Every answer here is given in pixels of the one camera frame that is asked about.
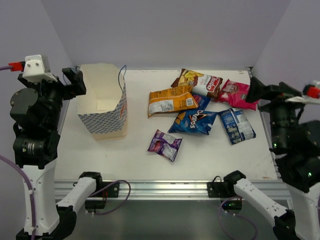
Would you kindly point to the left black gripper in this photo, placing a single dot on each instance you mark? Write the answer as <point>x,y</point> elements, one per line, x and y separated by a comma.
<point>66,85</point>

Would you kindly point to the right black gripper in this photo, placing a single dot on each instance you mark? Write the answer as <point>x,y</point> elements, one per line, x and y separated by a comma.
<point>257,90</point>

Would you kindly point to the pink Real snack packet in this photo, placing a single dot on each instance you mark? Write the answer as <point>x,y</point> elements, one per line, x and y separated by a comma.
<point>235,94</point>

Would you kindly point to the blue patterned paper bag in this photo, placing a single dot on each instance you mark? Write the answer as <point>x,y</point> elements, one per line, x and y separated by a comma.
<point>102,113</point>

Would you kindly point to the blue white snack bag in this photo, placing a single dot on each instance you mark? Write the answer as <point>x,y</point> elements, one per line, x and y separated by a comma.
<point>236,125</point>

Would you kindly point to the brown cassava chips bag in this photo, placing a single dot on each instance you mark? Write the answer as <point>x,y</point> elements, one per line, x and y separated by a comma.
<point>202,84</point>

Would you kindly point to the dark blue chip bag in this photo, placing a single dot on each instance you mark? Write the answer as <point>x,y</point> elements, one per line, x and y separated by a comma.
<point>202,101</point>

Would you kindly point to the blue Doritos chip bag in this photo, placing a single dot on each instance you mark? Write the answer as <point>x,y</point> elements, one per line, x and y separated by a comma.
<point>194,122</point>

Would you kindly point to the orange snack packet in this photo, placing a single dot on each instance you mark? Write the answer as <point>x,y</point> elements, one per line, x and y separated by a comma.
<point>170,100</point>

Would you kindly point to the purple snack packet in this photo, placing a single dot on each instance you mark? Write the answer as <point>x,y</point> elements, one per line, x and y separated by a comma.
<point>165,145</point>

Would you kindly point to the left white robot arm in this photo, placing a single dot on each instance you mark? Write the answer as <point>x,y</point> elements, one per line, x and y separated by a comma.
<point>36,111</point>

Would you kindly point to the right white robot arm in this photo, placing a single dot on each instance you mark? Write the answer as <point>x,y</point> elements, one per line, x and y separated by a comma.
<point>297,149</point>

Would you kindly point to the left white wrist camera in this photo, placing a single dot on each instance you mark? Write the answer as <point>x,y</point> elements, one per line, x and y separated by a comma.
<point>37,68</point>

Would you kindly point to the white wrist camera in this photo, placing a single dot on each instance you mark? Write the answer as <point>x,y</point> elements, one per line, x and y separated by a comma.
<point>310,94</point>
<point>37,68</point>

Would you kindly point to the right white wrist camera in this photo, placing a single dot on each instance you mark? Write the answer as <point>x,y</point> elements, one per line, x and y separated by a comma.
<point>310,94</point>

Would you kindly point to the right black base bracket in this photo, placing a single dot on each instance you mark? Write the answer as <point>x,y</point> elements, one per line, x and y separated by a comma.
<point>217,188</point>

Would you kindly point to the black base bracket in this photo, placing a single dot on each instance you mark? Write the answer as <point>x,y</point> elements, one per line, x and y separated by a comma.
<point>217,188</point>
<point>99,201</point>

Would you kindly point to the left black base bracket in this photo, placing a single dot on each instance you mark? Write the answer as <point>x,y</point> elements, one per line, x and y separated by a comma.
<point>99,201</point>

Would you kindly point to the aluminium mounting rail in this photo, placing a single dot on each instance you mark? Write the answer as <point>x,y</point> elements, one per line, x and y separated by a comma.
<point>188,189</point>

